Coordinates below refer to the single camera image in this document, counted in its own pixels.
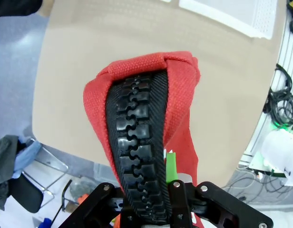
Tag white perforated plastic basket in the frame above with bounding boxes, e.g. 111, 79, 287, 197
178, 0, 278, 39

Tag grey cloth heap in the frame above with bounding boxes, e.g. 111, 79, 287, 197
0, 134, 19, 211

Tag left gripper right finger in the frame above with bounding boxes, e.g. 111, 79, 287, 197
166, 152, 273, 228

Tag black cable bundle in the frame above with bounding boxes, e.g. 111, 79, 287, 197
262, 63, 293, 130

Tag grey floor cables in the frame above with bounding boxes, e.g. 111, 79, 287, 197
226, 166, 293, 206

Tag red zippered campus pouch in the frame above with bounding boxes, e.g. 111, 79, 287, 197
83, 50, 202, 228

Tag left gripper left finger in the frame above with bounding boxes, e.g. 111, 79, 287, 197
58, 182, 125, 228

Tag light blue garment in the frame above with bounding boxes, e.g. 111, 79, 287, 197
13, 139, 42, 179

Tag black chrome frame chair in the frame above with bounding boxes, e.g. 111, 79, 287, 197
8, 137, 69, 214

